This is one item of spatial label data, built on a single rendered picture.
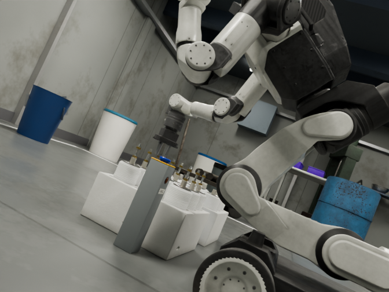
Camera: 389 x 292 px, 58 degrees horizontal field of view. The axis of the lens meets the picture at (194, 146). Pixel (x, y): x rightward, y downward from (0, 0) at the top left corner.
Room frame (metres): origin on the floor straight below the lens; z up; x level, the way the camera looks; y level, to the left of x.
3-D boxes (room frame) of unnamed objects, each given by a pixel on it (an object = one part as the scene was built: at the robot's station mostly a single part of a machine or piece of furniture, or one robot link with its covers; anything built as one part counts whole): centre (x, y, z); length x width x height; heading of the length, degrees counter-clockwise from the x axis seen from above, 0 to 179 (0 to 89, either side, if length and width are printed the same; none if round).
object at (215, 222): (2.03, -0.11, 0.09); 0.39 x 0.39 x 0.18; 74
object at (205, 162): (6.37, -0.39, 0.33); 0.57 x 0.55 x 0.67; 73
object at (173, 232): (1.50, 0.06, 0.09); 0.39 x 0.39 x 0.18; 72
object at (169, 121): (1.65, 0.13, 0.45); 0.13 x 0.10 x 0.12; 118
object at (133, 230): (1.20, 0.07, 0.16); 0.07 x 0.07 x 0.31; 72
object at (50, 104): (3.41, 1.45, 0.25); 0.43 x 0.40 x 0.51; 168
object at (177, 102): (1.65, 0.15, 0.57); 0.11 x 0.11 x 0.11; 54
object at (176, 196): (1.35, -0.02, 0.16); 0.10 x 0.10 x 0.18
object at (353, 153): (7.22, -2.93, 1.32); 0.86 x 0.69 x 2.65; 163
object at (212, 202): (1.88, -0.19, 0.16); 0.10 x 0.10 x 0.18
